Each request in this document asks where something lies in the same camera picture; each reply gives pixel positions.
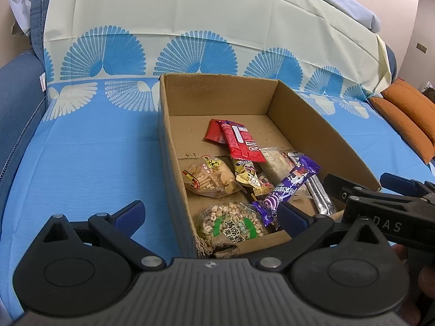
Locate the light blue pillow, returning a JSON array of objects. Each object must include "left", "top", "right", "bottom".
[{"left": 272, "top": 0, "right": 383, "bottom": 33}]

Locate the brown cardboard box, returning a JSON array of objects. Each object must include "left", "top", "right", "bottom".
[{"left": 157, "top": 73, "right": 382, "bottom": 259}]

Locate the purple snack packet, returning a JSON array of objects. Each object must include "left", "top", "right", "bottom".
[{"left": 251, "top": 155, "right": 321, "bottom": 227}]

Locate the gold snack packet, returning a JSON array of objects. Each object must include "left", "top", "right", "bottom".
[{"left": 230, "top": 158, "right": 275, "bottom": 200}]

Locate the white cloth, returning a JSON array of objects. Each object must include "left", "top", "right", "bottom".
[{"left": 7, "top": 0, "right": 57, "bottom": 38}]

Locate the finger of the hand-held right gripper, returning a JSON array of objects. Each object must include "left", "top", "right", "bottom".
[
  {"left": 323, "top": 174, "right": 378, "bottom": 208},
  {"left": 380, "top": 173, "right": 435, "bottom": 195}
]

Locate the clear cracker snack packet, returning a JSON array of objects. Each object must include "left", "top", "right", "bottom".
[{"left": 182, "top": 155, "right": 243, "bottom": 198}]

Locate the round puffed grain snack packet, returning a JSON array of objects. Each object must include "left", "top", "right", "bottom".
[{"left": 195, "top": 202, "right": 266, "bottom": 249}]

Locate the long red snack packet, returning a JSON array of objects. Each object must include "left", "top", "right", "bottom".
[{"left": 217, "top": 120, "right": 266, "bottom": 164}]

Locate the person's right hand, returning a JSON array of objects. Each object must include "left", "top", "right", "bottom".
[{"left": 391, "top": 243, "right": 435, "bottom": 326}]

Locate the orange pillow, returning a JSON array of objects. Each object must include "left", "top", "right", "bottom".
[
  {"left": 369, "top": 96, "right": 435, "bottom": 167},
  {"left": 381, "top": 79, "right": 435, "bottom": 140}
]

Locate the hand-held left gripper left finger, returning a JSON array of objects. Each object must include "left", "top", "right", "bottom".
[{"left": 32, "top": 200, "right": 167, "bottom": 268}]

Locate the blue fabric sofa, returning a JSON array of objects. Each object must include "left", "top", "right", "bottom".
[{"left": 0, "top": 5, "right": 399, "bottom": 218}]

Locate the green-label peanut snack packet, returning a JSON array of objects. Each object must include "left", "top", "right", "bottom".
[{"left": 262, "top": 147, "right": 296, "bottom": 177}]

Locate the blue fan-print bed sheet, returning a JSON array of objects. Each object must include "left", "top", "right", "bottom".
[{"left": 0, "top": 0, "right": 435, "bottom": 313}]

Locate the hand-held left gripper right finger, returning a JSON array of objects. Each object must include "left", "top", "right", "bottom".
[{"left": 256, "top": 202, "right": 390, "bottom": 269}]

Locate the silver snack packet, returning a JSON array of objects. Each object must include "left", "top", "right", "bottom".
[{"left": 288, "top": 152, "right": 337, "bottom": 216}]

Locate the square red snack packet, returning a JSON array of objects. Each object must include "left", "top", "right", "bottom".
[{"left": 203, "top": 119, "right": 229, "bottom": 145}]

